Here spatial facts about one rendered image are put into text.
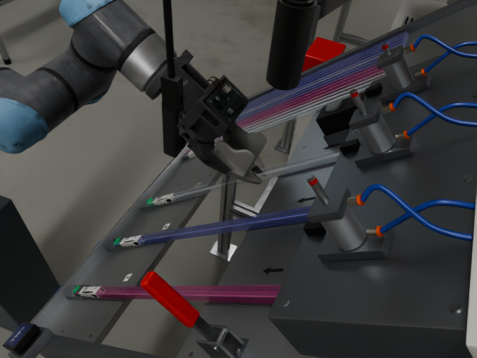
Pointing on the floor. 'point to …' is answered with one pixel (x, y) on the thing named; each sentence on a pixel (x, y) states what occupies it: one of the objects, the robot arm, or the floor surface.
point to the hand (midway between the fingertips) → (254, 175)
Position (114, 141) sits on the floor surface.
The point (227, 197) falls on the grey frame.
